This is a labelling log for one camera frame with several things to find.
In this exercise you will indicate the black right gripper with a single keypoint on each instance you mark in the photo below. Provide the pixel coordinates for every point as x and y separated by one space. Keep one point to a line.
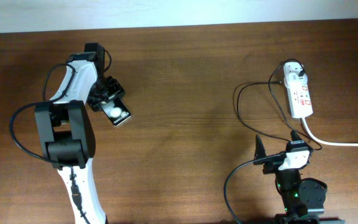
271 166

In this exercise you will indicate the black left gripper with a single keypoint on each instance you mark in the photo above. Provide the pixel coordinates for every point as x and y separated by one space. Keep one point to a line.
117 89

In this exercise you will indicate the black samsung smartphone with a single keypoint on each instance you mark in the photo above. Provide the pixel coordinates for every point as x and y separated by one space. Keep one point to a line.
116 111

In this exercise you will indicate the white power strip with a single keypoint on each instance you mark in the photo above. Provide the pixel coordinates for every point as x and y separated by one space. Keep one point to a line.
299 100

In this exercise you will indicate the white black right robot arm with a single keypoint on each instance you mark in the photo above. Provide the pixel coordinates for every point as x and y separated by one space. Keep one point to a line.
303 199

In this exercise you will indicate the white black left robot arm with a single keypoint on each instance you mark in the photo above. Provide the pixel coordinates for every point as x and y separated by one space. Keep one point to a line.
65 131

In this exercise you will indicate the white usb charger adapter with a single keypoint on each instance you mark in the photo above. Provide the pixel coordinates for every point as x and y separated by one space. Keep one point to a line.
294 74

